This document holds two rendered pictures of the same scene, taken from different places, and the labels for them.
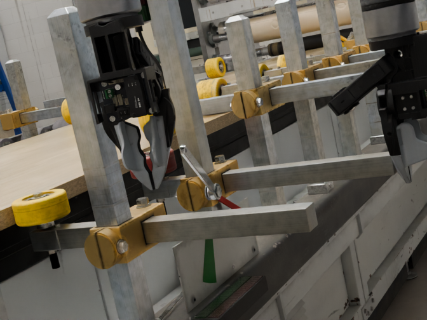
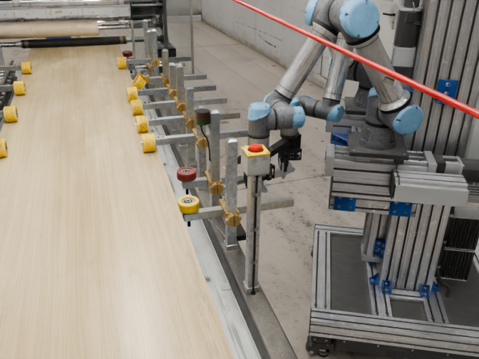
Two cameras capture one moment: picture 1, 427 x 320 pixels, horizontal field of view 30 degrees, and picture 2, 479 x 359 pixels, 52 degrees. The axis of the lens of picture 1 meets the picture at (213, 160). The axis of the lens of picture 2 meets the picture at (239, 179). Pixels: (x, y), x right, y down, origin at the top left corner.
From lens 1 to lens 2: 145 cm
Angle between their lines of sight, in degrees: 47
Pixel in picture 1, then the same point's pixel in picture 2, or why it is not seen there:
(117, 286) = (230, 231)
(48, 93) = not seen: outside the picture
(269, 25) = (24, 29)
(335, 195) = not seen: hidden behind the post
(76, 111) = (231, 174)
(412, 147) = (289, 169)
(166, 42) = (215, 132)
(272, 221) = (282, 204)
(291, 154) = not seen: hidden behind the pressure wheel
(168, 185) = (194, 183)
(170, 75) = (214, 144)
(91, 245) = (232, 219)
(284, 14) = (190, 94)
